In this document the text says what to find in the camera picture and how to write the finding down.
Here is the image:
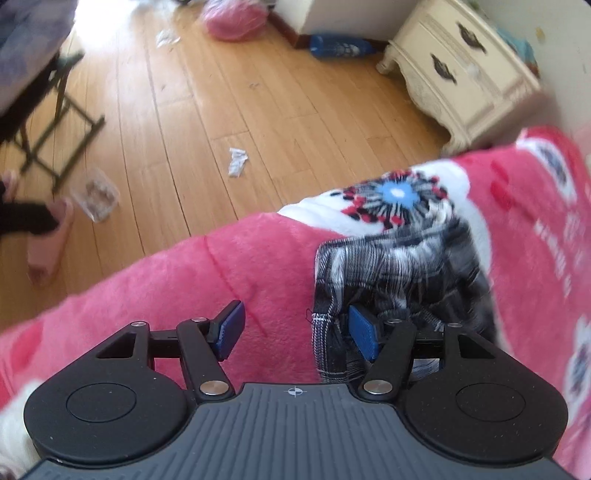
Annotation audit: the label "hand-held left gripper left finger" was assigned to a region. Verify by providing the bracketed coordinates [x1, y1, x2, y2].
[95, 300, 245, 402]

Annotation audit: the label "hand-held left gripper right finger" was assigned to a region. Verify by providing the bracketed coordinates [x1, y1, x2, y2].
[348, 305, 497, 402]

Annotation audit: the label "black white plaid pants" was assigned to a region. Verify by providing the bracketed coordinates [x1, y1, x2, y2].
[314, 217, 497, 384]

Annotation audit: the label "red floral blanket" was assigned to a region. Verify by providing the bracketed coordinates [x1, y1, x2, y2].
[0, 124, 591, 480]

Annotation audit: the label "clear plastic wrapper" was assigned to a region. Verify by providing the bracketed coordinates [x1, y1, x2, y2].
[69, 167, 122, 223]

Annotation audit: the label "pink slipper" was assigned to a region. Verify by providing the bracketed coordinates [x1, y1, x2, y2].
[27, 198, 75, 284]

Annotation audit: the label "cream nightstand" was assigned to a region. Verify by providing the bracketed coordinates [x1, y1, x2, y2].
[376, 0, 543, 155]

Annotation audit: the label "blue bottle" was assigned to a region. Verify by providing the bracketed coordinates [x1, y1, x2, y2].
[308, 33, 376, 60]

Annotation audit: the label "red plastic bag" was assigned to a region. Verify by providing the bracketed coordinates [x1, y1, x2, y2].
[201, 0, 269, 40]

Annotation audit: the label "green folding stool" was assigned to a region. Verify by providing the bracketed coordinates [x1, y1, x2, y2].
[0, 51, 107, 192]

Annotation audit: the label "blue cloth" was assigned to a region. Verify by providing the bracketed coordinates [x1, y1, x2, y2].
[508, 37, 541, 77]

